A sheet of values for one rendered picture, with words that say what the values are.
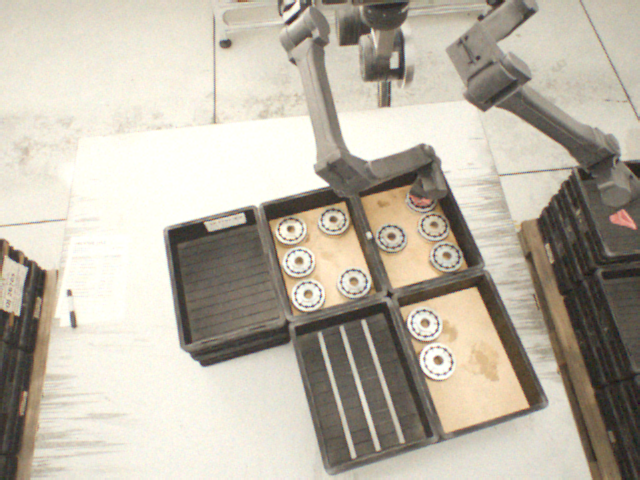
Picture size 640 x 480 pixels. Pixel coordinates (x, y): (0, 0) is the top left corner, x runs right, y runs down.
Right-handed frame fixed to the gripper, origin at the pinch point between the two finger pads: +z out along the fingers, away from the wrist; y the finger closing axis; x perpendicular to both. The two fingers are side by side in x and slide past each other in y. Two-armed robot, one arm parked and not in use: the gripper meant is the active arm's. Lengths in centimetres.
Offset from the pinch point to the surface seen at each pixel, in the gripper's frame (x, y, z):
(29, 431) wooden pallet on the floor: 99, -135, 71
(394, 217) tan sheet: 5.1, -9.4, 3.9
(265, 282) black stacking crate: 29, -50, 4
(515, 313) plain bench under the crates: -42.8, -14.1, 17.6
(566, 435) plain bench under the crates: -69, -41, 18
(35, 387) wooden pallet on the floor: 109, -121, 71
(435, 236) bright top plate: -9.7, -10.4, 1.3
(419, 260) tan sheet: -8.8, -19.0, 4.1
